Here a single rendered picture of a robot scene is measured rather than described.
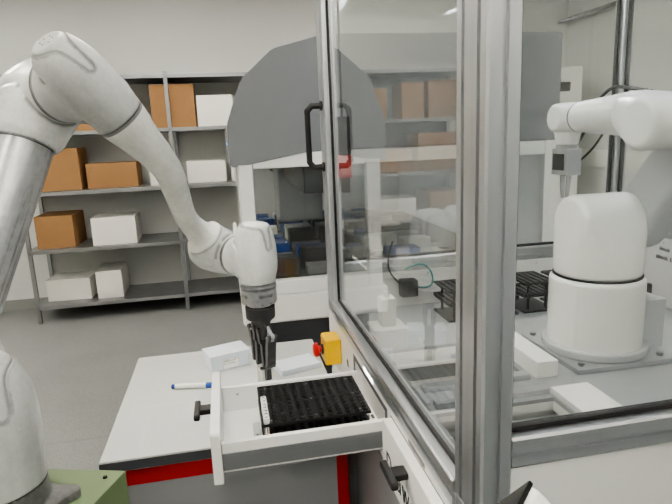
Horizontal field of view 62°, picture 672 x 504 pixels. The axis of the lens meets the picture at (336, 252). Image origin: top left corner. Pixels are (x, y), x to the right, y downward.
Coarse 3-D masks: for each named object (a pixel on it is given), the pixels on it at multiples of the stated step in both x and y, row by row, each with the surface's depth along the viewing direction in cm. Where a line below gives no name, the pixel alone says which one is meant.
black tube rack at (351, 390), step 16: (288, 384) 127; (304, 384) 127; (320, 384) 128; (336, 384) 127; (352, 384) 126; (272, 400) 120; (288, 400) 120; (304, 400) 120; (320, 400) 119; (336, 400) 119; (352, 400) 119; (272, 416) 113; (288, 416) 113; (304, 416) 112; (320, 416) 113; (336, 416) 113; (352, 416) 118; (272, 432) 112
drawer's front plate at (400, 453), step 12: (384, 420) 104; (384, 432) 104; (396, 432) 100; (384, 444) 105; (396, 444) 97; (384, 456) 106; (396, 456) 97; (408, 456) 92; (408, 468) 90; (420, 468) 89; (408, 480) 91; (420, 480) 86; (396, 492) 99; (408, 492) 92; (420, 492) 85; (432, 492) 83
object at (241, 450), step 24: (264, 384) 130; (360, 384) 134; (240, 408) 130; (240, 432) 120; (288, 432) 108; (312, 432) 108; (336, 432) 109; (360, 432) 110; (240, 456) 106; (264, 456) 107; (288, 456) 108; (312, 456) 109
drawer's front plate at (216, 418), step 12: (216, 372) 129; (216, 384) 122; (216, 396) 117; (216, 408) 111; (216, 420) 107; (216, 432) 103; (216, 444) 103; (216, 456) 103; (216, 468) 103; (216, 480) 104
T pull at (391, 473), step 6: (384, 462) 94; (384, 468) 92; (390, 468) 92; (396, 468) 92; (402, 468) 92; (384, 474) 92; (390, 474) 90; (396, 474) 90; (402, 474) 90; (390, 480) 89; (396, 480) 89; (402, 480) 90; (390, 486) 88; (396, 486) 88
